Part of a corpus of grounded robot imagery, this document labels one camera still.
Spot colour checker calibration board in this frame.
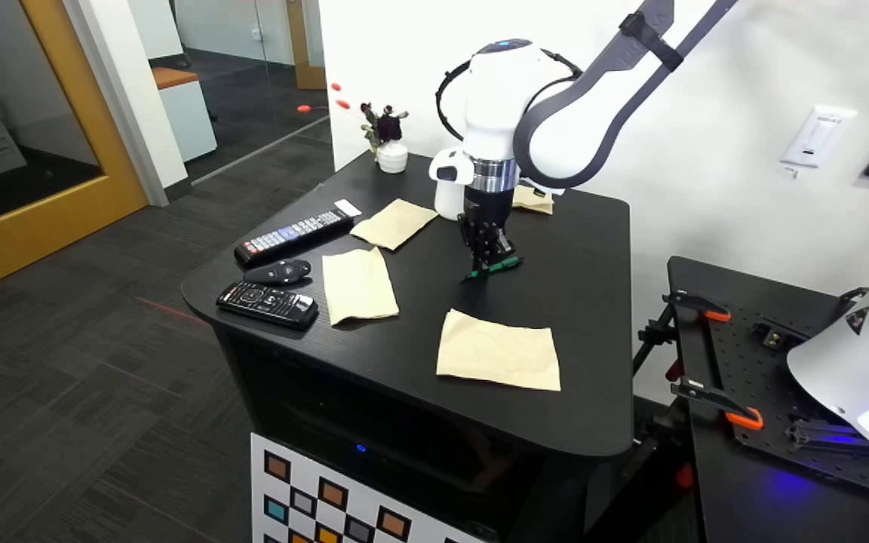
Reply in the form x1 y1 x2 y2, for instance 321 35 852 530
249 431 488 543

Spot yellow framed glass door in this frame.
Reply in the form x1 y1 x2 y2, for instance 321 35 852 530
0 0 150 292

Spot black cart table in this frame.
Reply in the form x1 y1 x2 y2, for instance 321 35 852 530
178 148 639 543

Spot brown paper napkin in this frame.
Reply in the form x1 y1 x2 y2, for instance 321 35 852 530
511 182 558 219

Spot cream paper napkin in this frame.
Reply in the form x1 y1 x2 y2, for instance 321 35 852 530
321 245 403 328
435 307 565 395
349 198 441 253

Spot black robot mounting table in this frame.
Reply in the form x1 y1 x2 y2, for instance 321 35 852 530
667 253 869 543

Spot grey cable sleeve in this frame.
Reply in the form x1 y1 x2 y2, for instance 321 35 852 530
511 0 742 193

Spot dark red dried flowers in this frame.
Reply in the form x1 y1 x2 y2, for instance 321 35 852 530
357 99 415 151

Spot wide black remote control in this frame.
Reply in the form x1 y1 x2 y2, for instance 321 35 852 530
216 280 324 336

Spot orange handled black clamp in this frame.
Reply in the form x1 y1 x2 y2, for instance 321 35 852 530
671 373 768 436
658 287 738 326

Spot small white vase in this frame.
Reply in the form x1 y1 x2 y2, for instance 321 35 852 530
375 138 412 179

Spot white wall switch plate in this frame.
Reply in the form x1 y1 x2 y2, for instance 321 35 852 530
778 102 860 173

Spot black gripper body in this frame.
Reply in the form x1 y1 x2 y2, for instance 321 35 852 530
462 188 516 247

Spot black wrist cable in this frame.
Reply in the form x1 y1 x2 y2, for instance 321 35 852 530
431 42 585 145

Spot white printed mug cup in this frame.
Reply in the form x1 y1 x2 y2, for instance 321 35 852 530
426 145 478 223

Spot white cabinet wooden top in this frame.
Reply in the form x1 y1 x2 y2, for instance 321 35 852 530
149 65 221 167

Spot green pen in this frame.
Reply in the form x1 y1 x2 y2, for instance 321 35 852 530
464 251 525 284

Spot long black remote control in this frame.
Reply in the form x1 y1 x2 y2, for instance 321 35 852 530
234 205 358 268

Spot small oval black remote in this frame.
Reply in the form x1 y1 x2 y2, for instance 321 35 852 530
243 256 318 291

